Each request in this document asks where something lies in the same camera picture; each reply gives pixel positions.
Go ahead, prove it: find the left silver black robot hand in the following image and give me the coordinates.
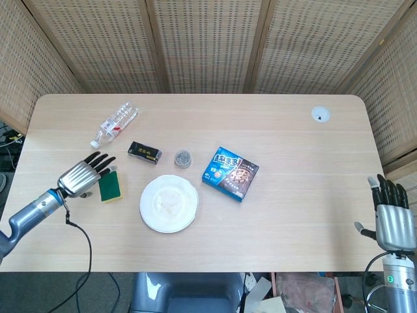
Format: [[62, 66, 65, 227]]
[[57, 151, 118, 199]]

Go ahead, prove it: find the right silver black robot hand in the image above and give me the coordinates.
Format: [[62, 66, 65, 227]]
[[354, 173, 417, 252]]

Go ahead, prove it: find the green yellow sponge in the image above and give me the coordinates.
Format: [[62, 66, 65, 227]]
[[98, 171, 124, 205]]

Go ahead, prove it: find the white round plate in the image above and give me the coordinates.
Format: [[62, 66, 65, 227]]
[[139, 174, 199, 233]]

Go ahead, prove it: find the clear plastic water bottle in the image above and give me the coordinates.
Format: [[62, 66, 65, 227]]
[[90, 100, 140, 148]]

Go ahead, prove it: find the small black gold box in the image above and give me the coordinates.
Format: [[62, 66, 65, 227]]
[[127, 141, 163, 166]]

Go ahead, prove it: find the small clear round jar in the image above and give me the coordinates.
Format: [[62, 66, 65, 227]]
[[173, 149, 192, 169]]

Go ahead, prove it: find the pink cloth bundle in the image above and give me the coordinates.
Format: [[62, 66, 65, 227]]
[[278, 273, 338, 313]]

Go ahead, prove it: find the woven bamboo screen panel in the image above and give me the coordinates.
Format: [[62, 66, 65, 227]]
[[22, 0, 160, 95], [145, 0, 271, 95], [250, 0, 411, 95], [0, 0, 82, 134], [338, 0, 417, 183]]

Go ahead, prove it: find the white cardboard sheet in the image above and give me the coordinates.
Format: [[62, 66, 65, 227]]
[[249, 276, 274, 307]]

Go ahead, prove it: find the blue cookie box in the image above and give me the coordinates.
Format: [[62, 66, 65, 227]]
[[201, 146, 260, 203]]

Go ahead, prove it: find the grey blue robot torso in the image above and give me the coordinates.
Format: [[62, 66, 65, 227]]
[[130, 272, 247, 313]]

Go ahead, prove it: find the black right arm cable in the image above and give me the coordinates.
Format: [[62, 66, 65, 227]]
[[362, 250, 389, 313]]

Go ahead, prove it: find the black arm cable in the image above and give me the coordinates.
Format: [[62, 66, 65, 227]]
[[362, 250, 389, 313], [61, 195, 94, 313]]

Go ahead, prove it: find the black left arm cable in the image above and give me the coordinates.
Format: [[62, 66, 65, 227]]
[[61, 195, 94, 313]]

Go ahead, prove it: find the white table cable grommet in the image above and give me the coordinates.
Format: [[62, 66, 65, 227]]
[[311, 106, 331, 123]]

